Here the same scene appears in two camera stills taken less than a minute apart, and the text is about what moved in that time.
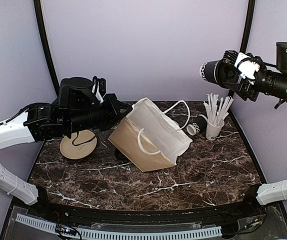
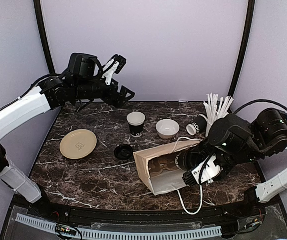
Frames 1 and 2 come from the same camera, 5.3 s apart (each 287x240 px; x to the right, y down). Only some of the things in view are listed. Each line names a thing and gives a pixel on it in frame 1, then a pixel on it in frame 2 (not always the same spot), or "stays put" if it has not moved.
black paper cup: [198, 126] stays put
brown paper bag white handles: [149, 137] to [157, 166]
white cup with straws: [216, 113] stays put
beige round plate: [69, 150] stays put
